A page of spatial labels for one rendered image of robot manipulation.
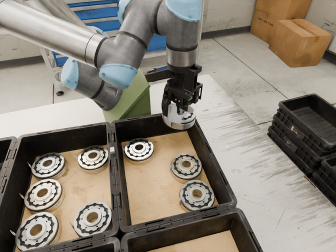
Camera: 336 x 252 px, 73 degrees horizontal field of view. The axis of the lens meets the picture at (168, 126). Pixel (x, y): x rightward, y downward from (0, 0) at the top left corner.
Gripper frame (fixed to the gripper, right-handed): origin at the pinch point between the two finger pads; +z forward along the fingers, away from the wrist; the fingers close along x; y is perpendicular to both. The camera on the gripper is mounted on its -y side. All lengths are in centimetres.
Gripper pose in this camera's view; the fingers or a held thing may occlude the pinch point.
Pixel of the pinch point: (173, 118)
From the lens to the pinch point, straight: 71.5
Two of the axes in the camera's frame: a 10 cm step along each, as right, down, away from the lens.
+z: 0.0, 7.3, 6.8
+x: 6.2, -5.4, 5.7
